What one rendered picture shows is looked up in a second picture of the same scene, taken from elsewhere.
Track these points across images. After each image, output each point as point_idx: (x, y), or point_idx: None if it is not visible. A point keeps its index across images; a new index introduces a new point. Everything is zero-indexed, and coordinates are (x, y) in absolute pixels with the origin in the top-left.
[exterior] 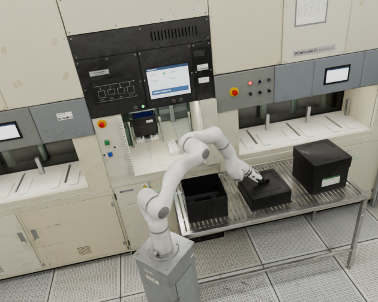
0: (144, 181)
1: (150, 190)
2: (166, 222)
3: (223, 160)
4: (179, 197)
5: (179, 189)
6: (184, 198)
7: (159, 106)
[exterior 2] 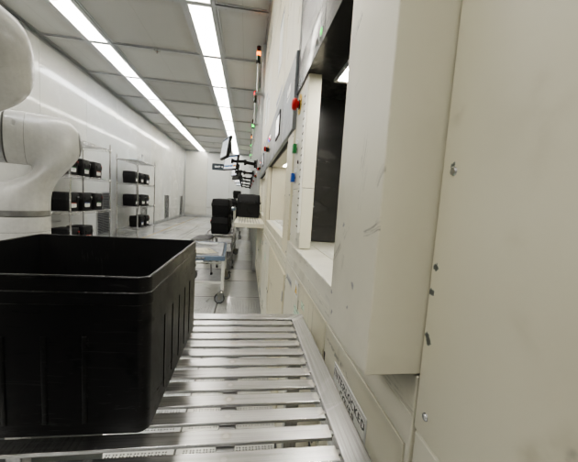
0: (297, 274)
1: (38, 114)
2: None
3: (439, 415)
4: (206, 321)
5: (254, 324)
6: (87, 244)
7: (334, 12)
